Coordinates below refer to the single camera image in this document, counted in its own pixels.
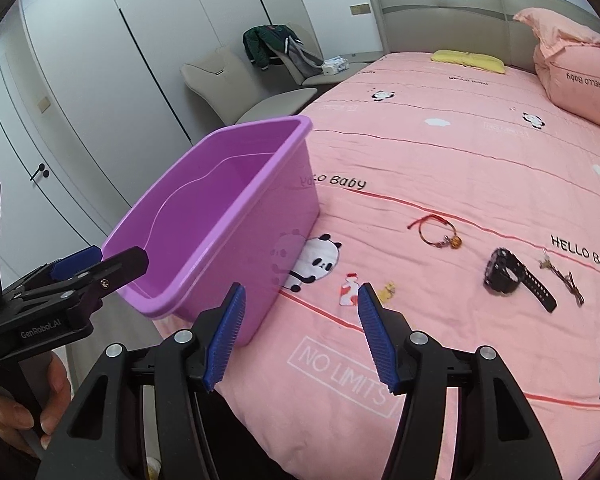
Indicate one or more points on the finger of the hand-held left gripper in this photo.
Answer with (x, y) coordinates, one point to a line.
(77, 260)
(125, 265)

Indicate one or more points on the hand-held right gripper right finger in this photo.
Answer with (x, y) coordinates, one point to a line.
(377, 340)

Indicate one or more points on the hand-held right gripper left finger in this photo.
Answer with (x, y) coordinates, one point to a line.
(225, 340)

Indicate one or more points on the single yellow flower clip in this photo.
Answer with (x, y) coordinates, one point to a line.
(389, 291)

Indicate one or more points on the bottle shaped charm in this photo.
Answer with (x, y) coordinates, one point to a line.
(349, 292)

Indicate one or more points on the purple plastic bin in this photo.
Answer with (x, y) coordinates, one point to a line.
(220, 200)

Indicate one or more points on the person's left hand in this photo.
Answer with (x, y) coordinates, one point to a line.
(57, 390)

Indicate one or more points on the black wrist watch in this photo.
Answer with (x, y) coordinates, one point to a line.
(500, 270)

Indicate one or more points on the pink printed bed sheet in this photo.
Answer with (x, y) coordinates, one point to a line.
(455, 170)

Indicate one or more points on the beige lounge chair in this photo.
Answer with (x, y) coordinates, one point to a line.
(225, 85)
(340, 77)

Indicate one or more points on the white wardrobe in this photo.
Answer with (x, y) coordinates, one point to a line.
(155, 60)

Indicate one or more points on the dark green jacket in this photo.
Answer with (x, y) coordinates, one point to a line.
(262, 45)

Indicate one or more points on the grey garment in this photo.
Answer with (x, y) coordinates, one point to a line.
(302, 60)

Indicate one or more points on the tissue pack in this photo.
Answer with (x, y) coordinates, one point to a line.
(335, 65)

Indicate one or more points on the yellow cushion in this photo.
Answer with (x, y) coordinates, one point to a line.
(467, 61)

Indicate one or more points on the beige bed headboard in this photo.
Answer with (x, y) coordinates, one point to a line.
(430, 20)

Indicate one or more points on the pink pillow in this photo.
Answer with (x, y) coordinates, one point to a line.
(580, 85)

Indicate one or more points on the wall switch plate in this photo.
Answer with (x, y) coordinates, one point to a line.
(43, 105)
(360, 9)

